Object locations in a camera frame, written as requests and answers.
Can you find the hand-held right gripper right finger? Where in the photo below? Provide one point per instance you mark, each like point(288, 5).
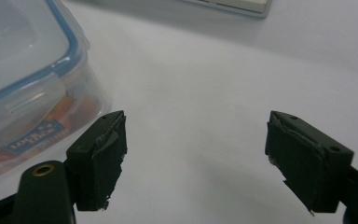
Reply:
point(304, 161)

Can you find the clear container with blue-sealed lid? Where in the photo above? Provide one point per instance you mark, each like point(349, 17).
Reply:
point(28, 74)

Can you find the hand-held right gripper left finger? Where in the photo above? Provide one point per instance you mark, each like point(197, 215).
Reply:
point(96, 168)

